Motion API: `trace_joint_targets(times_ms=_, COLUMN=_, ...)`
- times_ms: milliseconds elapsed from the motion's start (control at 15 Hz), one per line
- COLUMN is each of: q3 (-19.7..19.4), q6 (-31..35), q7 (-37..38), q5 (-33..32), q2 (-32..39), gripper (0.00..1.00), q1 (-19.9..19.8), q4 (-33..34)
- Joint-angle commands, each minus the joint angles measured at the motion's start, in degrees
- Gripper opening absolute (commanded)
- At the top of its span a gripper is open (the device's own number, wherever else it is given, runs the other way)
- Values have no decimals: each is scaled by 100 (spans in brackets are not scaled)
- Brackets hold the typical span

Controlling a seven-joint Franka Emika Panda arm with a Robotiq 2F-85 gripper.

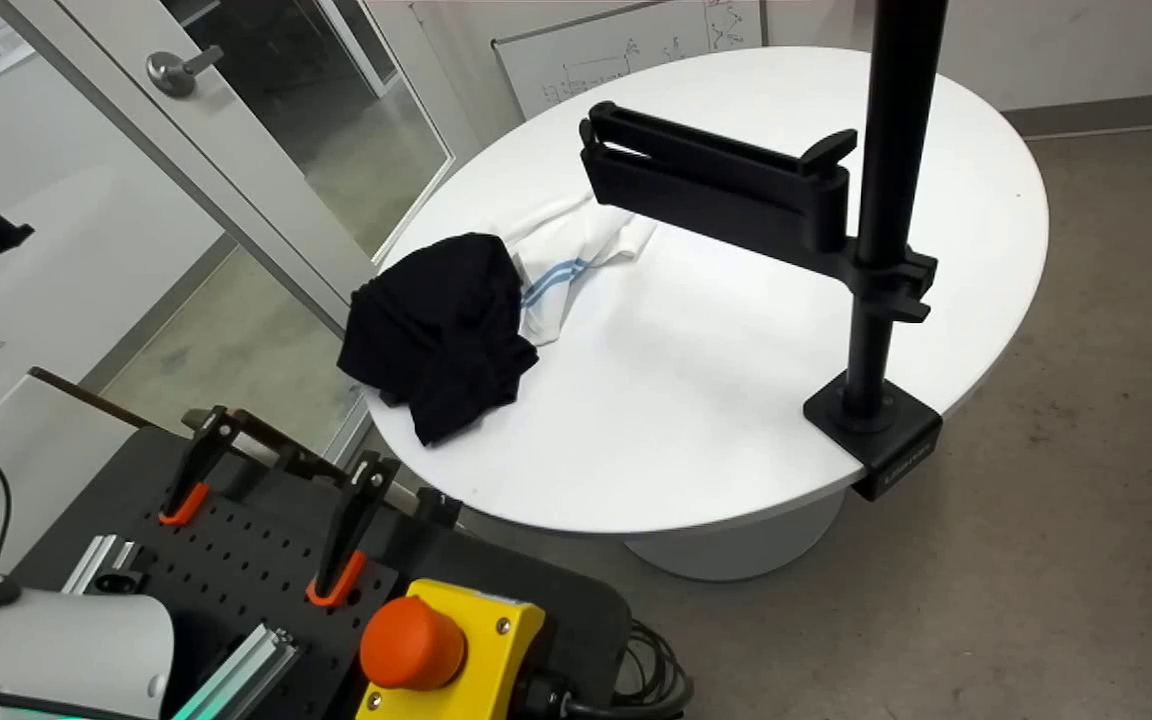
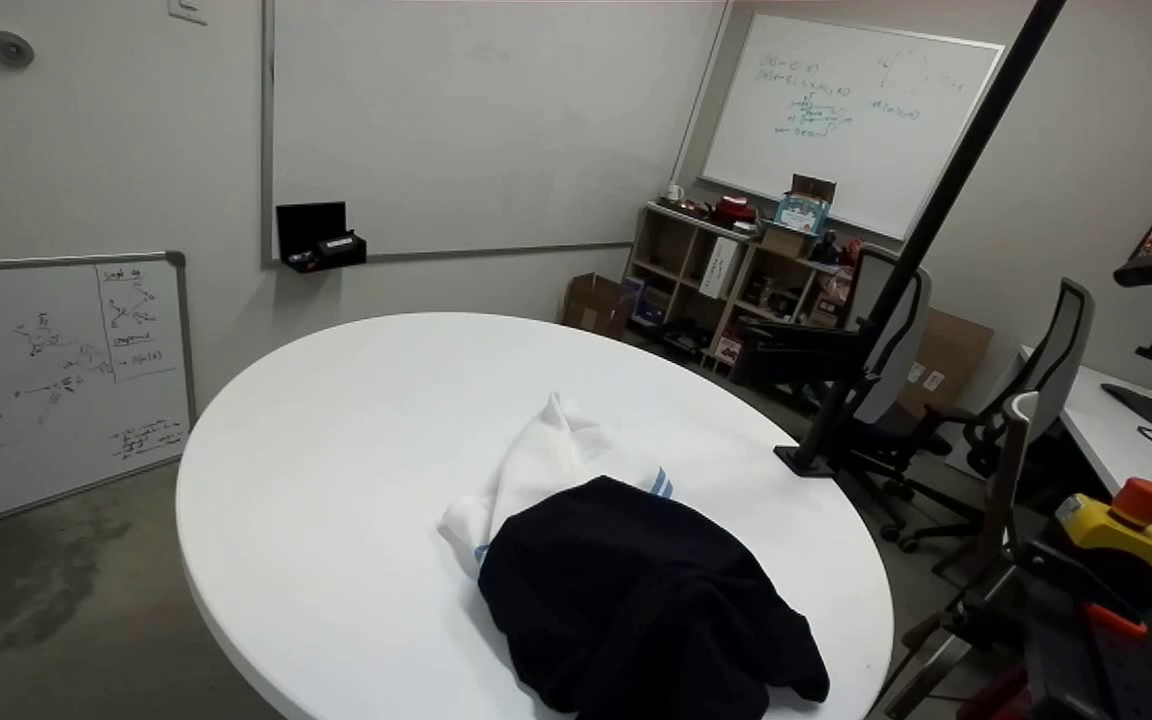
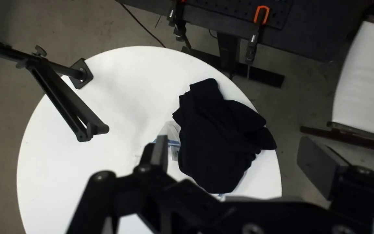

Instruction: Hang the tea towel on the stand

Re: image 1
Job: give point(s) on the white blue-striped tea towel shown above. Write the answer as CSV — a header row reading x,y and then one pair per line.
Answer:
x,y
594,242

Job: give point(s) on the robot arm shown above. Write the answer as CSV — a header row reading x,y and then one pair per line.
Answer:
x,y
58,650

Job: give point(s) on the black cloth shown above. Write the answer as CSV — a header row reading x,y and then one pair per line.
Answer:
x,y
438,332

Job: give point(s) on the yellow emergency stop red button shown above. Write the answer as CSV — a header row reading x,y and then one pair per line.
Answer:
x,y
487,638

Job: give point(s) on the black perforated workbench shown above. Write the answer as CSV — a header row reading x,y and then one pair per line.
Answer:
x,y
262,548

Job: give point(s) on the grey door with glass pane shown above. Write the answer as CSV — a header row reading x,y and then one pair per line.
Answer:
x,y
244,150

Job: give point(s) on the long aluminium profile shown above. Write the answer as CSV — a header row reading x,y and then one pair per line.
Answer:
x,y
240,674

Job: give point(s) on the thin dark metal bar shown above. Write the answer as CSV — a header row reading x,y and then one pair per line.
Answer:
x,y
97,399

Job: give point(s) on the short aluminium profile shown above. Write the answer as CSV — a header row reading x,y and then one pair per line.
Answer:
x,y
97,566

